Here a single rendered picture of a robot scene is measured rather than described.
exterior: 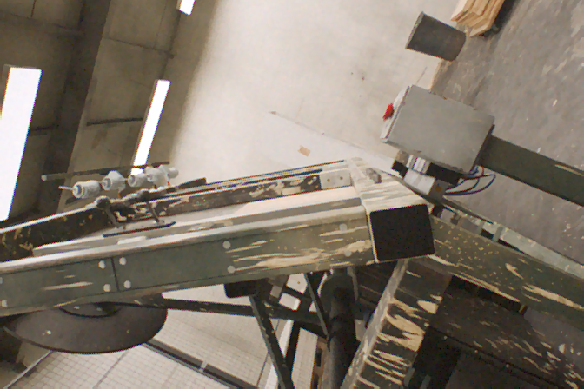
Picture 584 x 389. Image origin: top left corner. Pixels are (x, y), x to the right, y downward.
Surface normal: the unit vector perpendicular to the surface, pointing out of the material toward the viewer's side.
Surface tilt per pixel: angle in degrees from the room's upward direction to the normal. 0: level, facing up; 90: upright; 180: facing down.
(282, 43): 90
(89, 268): 90
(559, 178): 90
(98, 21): 90
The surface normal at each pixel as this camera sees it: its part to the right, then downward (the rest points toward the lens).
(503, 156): -0.12, 0.07
